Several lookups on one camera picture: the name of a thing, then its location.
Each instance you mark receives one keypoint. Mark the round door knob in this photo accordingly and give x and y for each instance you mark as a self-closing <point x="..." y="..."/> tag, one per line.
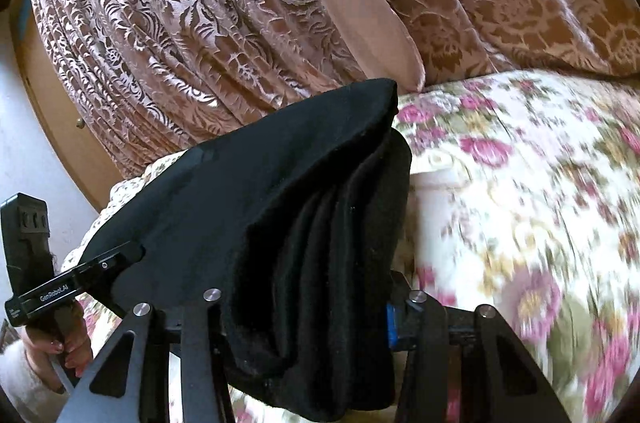
<point x="79" y="122"/>

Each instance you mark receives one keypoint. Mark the floral bedspread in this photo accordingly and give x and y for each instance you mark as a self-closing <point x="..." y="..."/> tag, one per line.
<point x="500" y="203"/>

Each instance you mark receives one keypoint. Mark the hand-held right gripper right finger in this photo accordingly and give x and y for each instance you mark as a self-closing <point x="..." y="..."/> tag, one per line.
<point x="391" y="328"/>

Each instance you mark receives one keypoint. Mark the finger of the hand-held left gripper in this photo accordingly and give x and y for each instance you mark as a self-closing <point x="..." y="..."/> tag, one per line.
<point x="107" y="264"/>

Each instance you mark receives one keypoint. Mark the black pants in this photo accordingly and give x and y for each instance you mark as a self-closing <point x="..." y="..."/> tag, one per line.
<point x="275" y="203"/>

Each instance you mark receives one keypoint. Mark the wooden door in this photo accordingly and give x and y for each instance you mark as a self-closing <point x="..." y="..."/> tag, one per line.
<point x="55" y="113"/>

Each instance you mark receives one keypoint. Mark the person's left hand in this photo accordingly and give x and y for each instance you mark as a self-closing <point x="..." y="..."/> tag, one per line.
<point x="75" y="343"/>

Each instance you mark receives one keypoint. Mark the brown floral curtain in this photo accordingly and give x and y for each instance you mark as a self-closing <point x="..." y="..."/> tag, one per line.
<point x="165" y="28"/>

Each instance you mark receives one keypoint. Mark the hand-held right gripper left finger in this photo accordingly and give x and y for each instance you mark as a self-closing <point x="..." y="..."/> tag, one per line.
<point x="205" y="333"/>

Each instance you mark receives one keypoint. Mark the person's left forearm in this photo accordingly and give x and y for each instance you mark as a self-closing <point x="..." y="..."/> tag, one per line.
<point x="25" y="383"/>

